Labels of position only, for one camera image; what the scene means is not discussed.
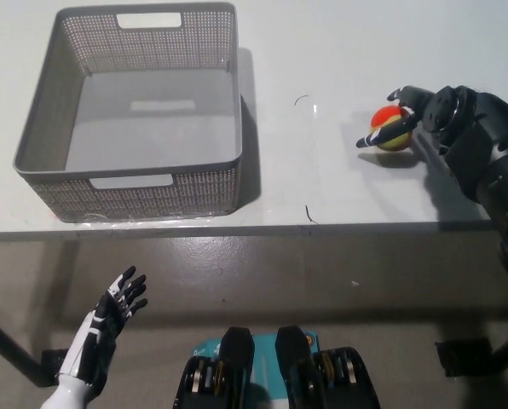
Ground black table foot plate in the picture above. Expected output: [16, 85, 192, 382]
[40, 349, 68, 388]
[434, 337, 494, 378]

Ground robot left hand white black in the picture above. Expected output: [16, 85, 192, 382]
[55, 265, 149, 386]

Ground orange and yellow tennis ball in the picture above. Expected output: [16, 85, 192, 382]
[369, 105, 413, 153]

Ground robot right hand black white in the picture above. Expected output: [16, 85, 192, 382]
[355, 84, 472, 150]

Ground grey perforated plastic basket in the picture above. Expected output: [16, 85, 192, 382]
[12, 2, 245, 223]

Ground robot body black teal blocks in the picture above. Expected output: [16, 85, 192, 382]
[172, 325, 382, 409]

